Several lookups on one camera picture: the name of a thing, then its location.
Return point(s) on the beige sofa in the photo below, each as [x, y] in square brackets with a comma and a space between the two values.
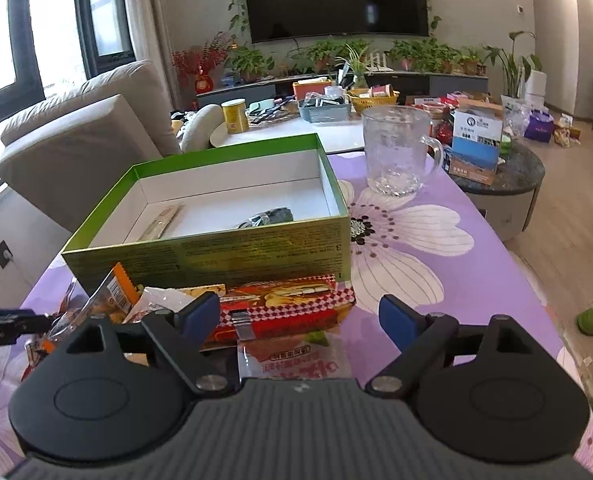
[86, 145]

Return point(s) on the clear nut snack packet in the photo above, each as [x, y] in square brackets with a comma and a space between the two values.
[171, 297]

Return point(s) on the red flower plant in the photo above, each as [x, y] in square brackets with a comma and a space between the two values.
[199, 60]

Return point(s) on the orange snack packet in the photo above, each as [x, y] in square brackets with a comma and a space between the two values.
[119, 290]

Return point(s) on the black framed window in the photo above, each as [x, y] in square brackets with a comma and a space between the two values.
[26, 85]

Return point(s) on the red checkered snack box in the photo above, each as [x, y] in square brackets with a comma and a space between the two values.
[286, 305]

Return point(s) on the clear glass mug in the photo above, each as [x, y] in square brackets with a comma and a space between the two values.
[391, 150]

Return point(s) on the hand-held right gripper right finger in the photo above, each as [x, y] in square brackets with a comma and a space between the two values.
[396, 322]

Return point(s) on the white clear snack packet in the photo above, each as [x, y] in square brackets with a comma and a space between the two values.
[296, 360]

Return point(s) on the round dark side table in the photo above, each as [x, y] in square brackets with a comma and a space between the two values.
[516, 175]

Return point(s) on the spider plant in glass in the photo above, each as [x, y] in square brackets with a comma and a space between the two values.
[357, 67]

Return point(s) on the green cardboard box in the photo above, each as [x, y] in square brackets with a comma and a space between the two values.
[226, 255]

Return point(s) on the brown cardboard box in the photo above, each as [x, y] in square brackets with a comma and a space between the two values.
[471, 172]

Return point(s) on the black wall television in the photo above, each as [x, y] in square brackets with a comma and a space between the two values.
[334, 0]

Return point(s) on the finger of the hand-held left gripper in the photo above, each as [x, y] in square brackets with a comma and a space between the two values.
[16, 321]

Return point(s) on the red snack bag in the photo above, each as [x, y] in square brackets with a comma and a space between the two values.
[445, 132]

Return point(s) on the yellow wicker basket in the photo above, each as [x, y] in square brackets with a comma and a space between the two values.
[371, 104]

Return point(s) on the purple bag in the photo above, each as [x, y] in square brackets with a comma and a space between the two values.
[539, 126]

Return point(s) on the beige snack packet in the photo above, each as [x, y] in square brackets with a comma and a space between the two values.
[156, 222]

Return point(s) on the yellow can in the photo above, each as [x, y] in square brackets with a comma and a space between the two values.
[235, 117]

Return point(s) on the blue and white cardboard box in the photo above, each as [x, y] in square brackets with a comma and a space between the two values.
[476, 132]

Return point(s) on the orange box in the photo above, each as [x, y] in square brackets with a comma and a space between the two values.
[309, 91]

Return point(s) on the tall leafy floor plant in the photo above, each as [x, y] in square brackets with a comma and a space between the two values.
[513, 60]

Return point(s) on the white air purifier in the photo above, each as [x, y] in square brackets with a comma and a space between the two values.
[535, 89]

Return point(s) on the dark grey snack packet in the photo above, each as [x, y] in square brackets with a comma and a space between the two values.
[269, 216]

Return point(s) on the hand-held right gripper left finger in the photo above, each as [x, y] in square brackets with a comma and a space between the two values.
[201, 315]

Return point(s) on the row of green potted plants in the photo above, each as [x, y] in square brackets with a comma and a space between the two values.
[416, 55]

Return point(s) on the grey-blue plastic basket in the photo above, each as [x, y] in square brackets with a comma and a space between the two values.
[326, 112]

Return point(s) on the round white table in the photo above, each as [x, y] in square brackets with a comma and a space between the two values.
[286, 132]

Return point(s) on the dark packets on woven mat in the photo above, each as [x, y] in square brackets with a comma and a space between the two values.
[271, 110]

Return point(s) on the grey television cabinet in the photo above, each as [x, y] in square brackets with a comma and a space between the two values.
[441, 82]

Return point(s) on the dark wall socket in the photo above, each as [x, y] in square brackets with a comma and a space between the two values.
[4, 254]

